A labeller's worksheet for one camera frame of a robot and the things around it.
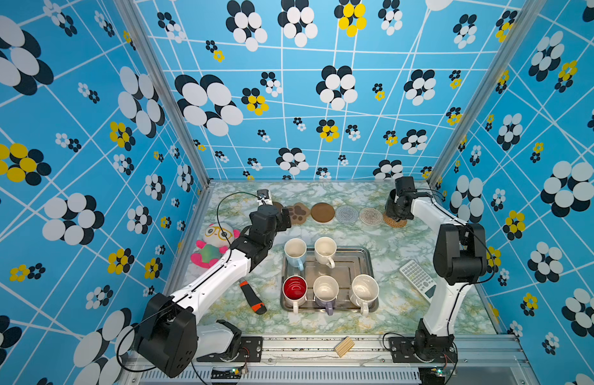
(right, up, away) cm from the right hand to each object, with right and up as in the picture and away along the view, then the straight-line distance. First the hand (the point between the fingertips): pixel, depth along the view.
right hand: (398, 210), depth 100 cm
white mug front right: (-18, -28, -15) cm, 36 cm away
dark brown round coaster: (-52, +2, +11) cm, 53 cm away
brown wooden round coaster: (-31, -1, +10) cm, 33 cm away
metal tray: (-22, -20, -7) cm, 31 cm away
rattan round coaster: (0, -6, +3) cm, 6 cm away
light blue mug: (-44, -15, -10) cm, 47 cm away
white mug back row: (-32, -15, -8) cm, 36 cm away
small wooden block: (-27, -42, -26) cm, 56 cm away
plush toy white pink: (-74, -11, -8) cm, 75 cm away
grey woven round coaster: (-21, -2, +8) cm, 22 cm away
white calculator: (+2, -25, -13) cm, 28 cm away
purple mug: (-32, -28, -15) cm, 45 cm away
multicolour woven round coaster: (-10, -3, +6) cm, 12 cm away
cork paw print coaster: (-42, -2, +8) cm, 43 cm away
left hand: (-49, +2, -17) cm, 52 cm away
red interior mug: (-43, -28, -16) cm, 54 cm away
